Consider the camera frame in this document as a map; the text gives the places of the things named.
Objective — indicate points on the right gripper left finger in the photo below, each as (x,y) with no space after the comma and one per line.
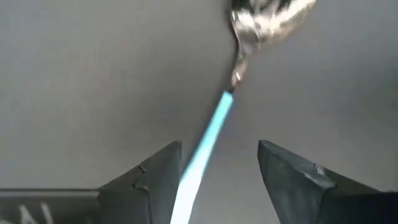
(140,199)

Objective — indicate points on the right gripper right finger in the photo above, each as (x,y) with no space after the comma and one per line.
(311,199)

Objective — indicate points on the black table mat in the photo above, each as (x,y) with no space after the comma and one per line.
(93,93)

